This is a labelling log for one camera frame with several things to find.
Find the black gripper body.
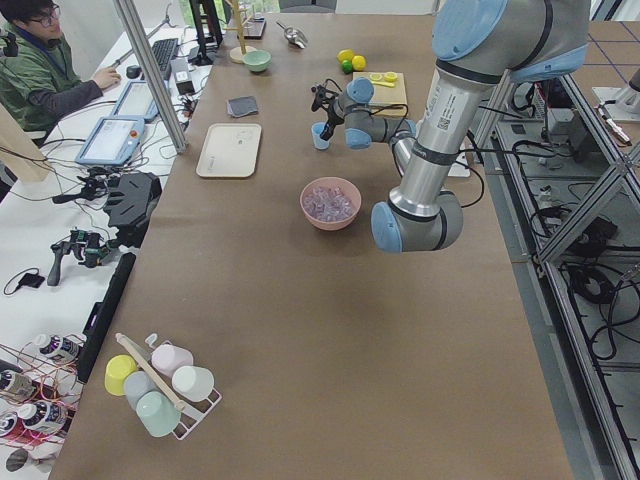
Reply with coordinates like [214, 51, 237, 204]
[327, 102, 345, 126]

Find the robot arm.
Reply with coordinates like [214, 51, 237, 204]
[312, 1, 590, 253]

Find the light blue cup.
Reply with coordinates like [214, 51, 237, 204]
[311, 122, 330, 151]

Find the metal ice scoop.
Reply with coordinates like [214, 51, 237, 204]
[276, 21, 308, 49]

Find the wooden cup tree stand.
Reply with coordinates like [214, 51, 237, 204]
[225, 0, 256, 64]

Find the pink cup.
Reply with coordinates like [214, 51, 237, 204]
[151, 344, 194, 377]

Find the white cup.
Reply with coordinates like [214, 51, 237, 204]
[171, 365, 215, 402]

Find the grey cup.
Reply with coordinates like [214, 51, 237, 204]
[123, 370, 156, 410]

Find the yellow cup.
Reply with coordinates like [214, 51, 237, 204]
[104, 354, 138, 396]

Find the mint cup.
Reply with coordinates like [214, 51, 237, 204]
[136, 391, 181, 437]

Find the green lime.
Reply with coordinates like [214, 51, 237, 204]
[341, 60, 353, 74]

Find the wooden cutting board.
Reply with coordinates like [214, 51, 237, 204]
[352, 72, 408, 117]

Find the whole lemon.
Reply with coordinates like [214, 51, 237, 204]
[336, 49, 355, 63]
[351, 55, 367, 71]

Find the pink bowl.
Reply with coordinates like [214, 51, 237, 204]
[299, 177, 362, 231]

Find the grey folded cloth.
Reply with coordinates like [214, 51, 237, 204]
[227, 96, 259, 118]

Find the mint green bowl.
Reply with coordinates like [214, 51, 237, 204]
[243, 50, 272, 73]

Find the cream rabbit tray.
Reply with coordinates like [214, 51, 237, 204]
[196, 123, 262, 178]

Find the black keyboard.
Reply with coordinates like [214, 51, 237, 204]
[151, 38, 179, 80]

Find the teach pendant far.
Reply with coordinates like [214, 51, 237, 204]
[111, 80, 159, 123]

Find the teach pendant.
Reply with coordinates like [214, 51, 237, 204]
[75, 115, 145, 167]
[111, 80, 159, 123]

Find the teach pendant near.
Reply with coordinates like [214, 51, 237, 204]
[75, 115, 145, 167]

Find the seated person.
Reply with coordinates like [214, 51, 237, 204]
[1, 1, 121, 134]

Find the black gripper camera mount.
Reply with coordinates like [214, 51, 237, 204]
[311, 79, 341, 112]

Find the aluminium frame post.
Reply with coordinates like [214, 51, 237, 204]
[114, 0, 187, 154]

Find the white wire cup rack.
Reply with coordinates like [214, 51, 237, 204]
[115, 333, 223, 441]

